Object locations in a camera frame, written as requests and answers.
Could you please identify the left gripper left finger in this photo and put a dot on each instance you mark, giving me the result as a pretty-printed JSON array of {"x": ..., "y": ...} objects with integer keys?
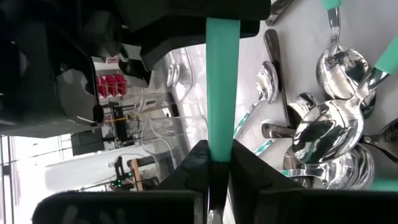
[{"x": 189, "y": 180}]

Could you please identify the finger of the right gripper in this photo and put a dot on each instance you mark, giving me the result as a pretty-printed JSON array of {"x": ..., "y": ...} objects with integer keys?
[
  {"x": 186, "y": 9},
  {"x": 174, "y": 46}
]

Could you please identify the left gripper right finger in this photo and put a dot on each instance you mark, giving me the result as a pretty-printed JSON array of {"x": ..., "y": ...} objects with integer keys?
[{"x": 248, "y": 193}]

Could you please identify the wooden post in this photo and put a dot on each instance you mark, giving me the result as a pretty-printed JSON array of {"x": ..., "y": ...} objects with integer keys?
[{"x": 136, "y": 174}]

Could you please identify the black monitor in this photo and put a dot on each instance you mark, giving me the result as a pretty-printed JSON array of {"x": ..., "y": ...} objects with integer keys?
[{"x": 87, "y": 143}]

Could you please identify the red storage bin rack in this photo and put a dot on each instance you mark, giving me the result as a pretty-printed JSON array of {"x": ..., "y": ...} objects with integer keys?
[{"x": 109, "y": 84}]

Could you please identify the black stand green lights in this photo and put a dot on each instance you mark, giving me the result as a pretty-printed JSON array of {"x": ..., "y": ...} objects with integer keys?
[{"x": 119, "y": 174}]

